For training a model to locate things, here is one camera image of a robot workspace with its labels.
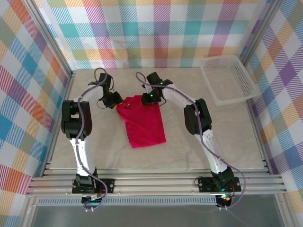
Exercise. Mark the aluminium mounting rail beam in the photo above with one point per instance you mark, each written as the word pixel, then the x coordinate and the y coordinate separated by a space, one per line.
pixel 154 182

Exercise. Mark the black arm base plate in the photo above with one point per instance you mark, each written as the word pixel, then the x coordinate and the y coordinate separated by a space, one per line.
pixel 109 185
pixel 204 184

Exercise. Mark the aluminium table side rail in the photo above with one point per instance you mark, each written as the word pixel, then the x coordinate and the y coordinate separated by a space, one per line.
pixel 67 91
pixel 256 134

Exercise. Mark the red t-shirt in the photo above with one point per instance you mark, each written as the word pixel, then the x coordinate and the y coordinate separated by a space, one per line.
pixel 144 123

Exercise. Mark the white plastic mesh basket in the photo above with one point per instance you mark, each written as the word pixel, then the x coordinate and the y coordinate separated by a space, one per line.
pixel 227 78

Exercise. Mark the aluminium frame post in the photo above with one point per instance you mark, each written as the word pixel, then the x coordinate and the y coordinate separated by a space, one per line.
pixel 48 37
pixel 258 33

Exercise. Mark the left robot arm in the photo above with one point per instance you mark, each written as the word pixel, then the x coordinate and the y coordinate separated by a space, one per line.
pixel 75 120

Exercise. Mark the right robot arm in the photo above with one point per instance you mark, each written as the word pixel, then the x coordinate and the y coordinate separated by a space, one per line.
pixel 197 118

